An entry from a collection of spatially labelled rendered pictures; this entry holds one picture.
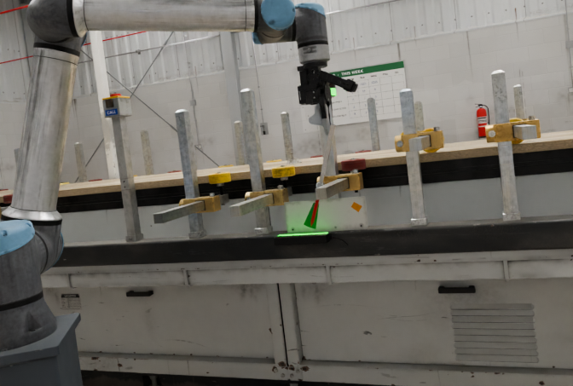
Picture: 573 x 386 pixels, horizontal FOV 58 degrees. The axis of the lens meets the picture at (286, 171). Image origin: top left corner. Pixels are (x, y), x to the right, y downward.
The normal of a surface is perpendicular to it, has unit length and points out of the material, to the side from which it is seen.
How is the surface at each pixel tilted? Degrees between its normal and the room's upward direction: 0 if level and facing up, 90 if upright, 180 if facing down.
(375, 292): 90
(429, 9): 90
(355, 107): 90
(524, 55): 90
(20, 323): 70
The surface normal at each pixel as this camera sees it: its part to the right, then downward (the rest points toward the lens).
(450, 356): -0.33, 0.09
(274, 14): 0.24, 0.03
